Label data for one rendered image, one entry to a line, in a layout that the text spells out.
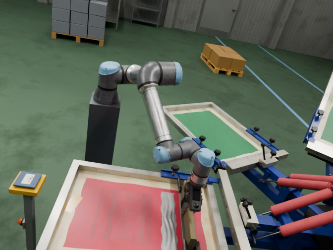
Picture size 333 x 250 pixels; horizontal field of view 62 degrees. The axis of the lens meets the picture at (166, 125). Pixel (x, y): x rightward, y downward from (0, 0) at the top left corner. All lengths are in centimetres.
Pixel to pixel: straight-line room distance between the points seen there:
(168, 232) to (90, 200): 40
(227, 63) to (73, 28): 361
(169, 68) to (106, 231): 79
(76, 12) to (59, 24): 45
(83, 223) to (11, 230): 130
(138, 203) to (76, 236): 34
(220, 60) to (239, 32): 476
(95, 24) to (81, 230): 582
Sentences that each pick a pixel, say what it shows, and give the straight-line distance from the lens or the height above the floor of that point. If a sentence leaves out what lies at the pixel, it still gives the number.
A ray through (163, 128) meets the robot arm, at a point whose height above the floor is 140.
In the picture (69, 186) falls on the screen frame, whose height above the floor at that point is 99.
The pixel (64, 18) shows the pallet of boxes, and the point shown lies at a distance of 683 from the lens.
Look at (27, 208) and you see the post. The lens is 165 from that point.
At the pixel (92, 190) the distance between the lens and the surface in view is 148.
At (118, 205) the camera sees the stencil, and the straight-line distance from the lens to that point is 142.
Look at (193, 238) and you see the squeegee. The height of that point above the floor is 106.
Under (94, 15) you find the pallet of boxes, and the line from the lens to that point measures 675.
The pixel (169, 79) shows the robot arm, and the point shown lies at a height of 154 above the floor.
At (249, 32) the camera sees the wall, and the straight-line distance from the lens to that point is 1157.
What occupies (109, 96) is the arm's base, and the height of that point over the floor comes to 125.
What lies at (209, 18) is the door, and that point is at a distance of 1087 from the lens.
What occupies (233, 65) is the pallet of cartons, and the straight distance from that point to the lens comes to 693.
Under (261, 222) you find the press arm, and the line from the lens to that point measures 149.
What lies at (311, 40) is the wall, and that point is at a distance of 1289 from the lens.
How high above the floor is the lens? 200
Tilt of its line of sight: 30 degrees down
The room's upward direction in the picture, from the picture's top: 14 degrees clockwise
